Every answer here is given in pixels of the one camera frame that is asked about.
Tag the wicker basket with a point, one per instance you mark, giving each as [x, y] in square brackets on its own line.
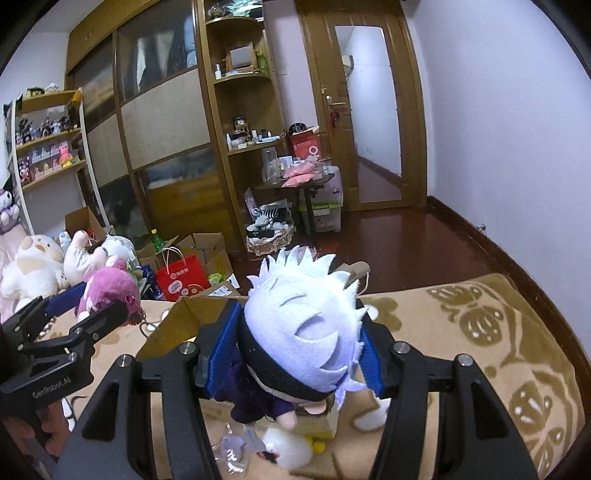
[270, 244]

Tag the white and wood shelf rack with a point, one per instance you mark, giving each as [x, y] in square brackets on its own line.
[51, 177]

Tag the green bottle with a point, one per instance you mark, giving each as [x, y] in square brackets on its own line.
[157, 242]

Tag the small dark table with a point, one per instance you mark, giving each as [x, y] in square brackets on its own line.
[295, 187]

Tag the red paper bag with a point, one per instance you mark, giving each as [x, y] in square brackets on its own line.
[182, 281]

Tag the pink bag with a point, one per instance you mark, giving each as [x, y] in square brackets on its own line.
[300, 173]

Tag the wooden wardrobe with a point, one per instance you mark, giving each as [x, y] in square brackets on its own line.
[157, 115]

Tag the brown flowered blanket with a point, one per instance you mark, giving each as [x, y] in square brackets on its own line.
[461, 323]

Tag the red box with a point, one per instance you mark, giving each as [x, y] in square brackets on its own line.
[307, 147]

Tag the magenta plush toy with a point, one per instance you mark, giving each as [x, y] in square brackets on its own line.
[111, 286]

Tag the row of pastel figurines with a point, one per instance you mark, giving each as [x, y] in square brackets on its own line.
[46, 161]

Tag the white-haired doll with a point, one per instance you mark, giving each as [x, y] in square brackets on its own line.
[295, 323]

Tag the open brown cardboard box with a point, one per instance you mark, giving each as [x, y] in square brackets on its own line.
[207, 249]

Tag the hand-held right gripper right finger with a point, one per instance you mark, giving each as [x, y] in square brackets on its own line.
[371, 364]

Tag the row of dark figurines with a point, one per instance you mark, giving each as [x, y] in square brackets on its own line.
[46, 127]

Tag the clear plastic storage box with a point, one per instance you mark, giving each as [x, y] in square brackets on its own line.
[328, 217]

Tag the printed cardboard box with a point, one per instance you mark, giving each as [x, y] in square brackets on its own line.
[184, 318]

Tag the wooden corner shelf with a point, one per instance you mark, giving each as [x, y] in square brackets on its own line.
[235, 203]

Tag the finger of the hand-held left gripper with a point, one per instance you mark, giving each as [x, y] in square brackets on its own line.
[67, 300]
[104, 318]

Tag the clear plastic jar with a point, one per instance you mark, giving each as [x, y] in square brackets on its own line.
[270, 166]

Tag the wooden door with glass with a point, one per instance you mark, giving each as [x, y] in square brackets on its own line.
[318, 92]

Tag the black-eared purple plush toy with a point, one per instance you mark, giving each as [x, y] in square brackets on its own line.
[9, 214]

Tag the white and tan plush toy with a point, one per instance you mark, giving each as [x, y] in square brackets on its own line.
[32, 267]

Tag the white plush with pink feet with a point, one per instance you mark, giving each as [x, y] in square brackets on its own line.
[78, 263]

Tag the tall open cardboard box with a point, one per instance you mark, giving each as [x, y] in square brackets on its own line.
[81, 221]

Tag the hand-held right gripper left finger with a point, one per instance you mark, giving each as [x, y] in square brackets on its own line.
[221, 355]

